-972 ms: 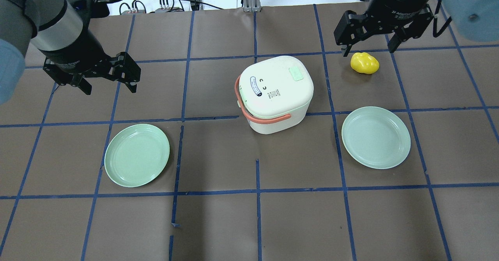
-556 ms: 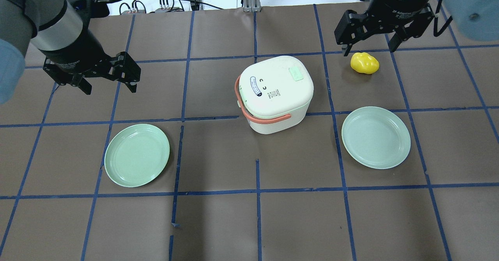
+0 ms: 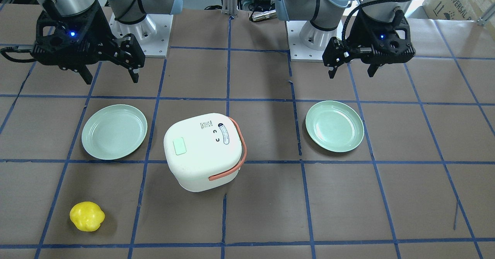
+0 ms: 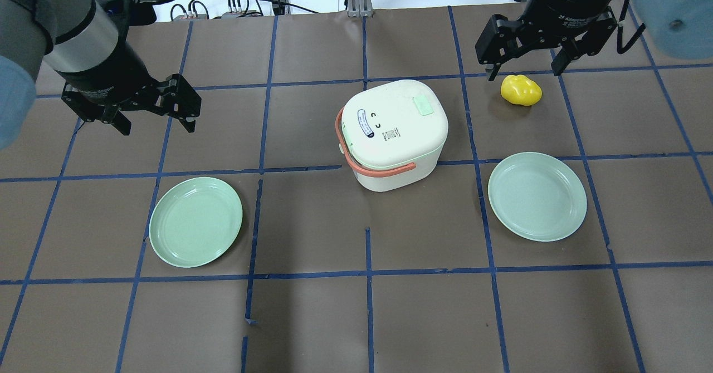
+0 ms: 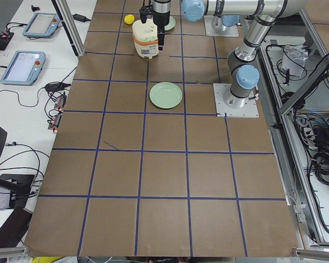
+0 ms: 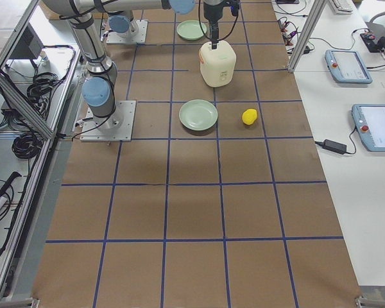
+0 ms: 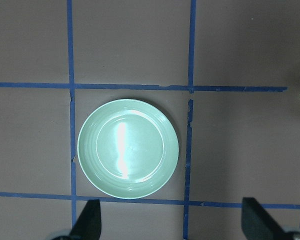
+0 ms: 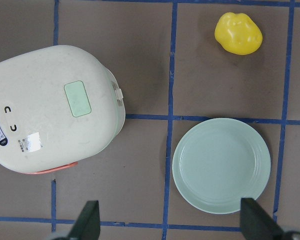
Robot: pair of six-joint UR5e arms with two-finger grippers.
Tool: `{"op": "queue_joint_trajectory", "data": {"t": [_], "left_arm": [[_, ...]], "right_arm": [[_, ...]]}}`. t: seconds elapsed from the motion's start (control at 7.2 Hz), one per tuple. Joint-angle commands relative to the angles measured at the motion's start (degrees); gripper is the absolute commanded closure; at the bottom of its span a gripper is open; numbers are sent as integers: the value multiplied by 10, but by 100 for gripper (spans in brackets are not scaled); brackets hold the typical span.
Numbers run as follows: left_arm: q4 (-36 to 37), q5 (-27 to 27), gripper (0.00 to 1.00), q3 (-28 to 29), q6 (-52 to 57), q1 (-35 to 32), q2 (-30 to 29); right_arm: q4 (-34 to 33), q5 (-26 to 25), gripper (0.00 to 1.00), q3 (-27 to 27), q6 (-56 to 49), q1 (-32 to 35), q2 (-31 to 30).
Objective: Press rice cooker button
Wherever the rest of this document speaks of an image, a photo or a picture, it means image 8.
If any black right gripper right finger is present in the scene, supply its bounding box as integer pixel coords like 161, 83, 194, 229
240, 198, 284, 240

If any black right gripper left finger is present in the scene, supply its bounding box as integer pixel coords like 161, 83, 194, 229
67, 200, 101, 240

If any white and green rice cooker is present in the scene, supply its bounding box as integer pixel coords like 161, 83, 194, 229
0, 45, 126, 175

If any light green plate right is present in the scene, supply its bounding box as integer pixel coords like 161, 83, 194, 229
172, 118, 271, 215

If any yellow toy bell pepper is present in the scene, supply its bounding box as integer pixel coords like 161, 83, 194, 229
214, 12, 263, 56

